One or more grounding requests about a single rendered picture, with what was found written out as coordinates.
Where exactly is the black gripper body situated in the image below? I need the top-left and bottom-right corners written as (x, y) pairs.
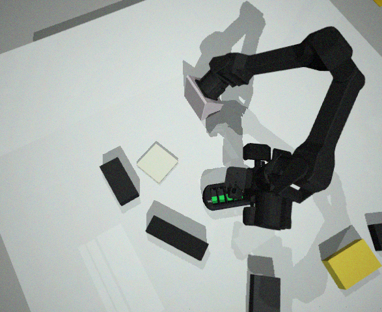
top-left (243, 143), bottom-right (271, 226)

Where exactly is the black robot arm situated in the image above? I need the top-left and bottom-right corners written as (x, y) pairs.
top-left (195, 26), bottom-right (365, 230)

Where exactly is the yellow rectangular block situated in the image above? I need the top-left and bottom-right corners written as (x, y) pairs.
top-left (322, 239), bottom-right (382, 290)

